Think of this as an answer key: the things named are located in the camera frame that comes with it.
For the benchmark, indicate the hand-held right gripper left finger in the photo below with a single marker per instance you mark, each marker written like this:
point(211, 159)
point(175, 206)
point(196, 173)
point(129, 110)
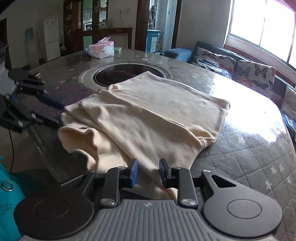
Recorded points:
point(133, 172)

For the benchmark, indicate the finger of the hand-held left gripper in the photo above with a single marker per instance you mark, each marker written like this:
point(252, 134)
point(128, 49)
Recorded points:
point(50, 101)
point(34, 117)

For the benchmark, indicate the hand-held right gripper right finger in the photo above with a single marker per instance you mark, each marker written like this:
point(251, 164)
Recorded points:
point(164, 172)

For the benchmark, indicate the cream long-sleeve garment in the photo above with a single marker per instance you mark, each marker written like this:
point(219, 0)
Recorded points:
point(150, 104)

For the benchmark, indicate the water dispenser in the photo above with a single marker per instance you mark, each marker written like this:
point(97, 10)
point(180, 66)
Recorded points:
point(31, 48)

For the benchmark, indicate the white refrigerator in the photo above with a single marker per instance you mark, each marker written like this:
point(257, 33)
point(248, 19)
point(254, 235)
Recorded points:
point(52, 37)

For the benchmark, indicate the black round induction cooktop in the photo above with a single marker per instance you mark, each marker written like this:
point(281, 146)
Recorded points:
point(115, 74)

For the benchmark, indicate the pink and white tissue pack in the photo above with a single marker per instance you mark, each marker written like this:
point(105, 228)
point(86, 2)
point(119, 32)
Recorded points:
point(101, 49)

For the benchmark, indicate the small green tin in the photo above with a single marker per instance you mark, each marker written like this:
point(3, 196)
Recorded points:
point(118, 49)

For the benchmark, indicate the teal jacket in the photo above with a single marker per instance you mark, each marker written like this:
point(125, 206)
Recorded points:
point(9, 199)

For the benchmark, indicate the dark wooden display cabinet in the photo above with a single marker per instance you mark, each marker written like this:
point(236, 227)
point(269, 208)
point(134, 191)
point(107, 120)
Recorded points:
point(74, 16)

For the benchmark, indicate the dark wooden sideboard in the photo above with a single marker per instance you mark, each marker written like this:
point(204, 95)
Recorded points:
point(120, 34)

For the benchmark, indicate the dark teal sofa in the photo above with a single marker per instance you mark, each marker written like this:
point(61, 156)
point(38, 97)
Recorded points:
point(178, 54)

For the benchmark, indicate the blue white box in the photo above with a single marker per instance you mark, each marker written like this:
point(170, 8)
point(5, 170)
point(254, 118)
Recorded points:
point(153, 40)

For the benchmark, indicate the butterfly print cushion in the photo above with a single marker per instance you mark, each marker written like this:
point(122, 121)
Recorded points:
point(215, 59)
point(255, 77)

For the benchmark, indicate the plain grey pillow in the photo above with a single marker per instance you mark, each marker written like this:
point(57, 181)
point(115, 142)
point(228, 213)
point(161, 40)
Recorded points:
point(290, 102)

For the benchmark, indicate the dark wooden door frame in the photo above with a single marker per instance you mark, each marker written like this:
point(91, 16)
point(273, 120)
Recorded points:
point(141, 25)

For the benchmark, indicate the window with dark frame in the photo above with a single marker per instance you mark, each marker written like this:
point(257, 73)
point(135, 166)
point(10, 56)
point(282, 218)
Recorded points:
point(263, 25)

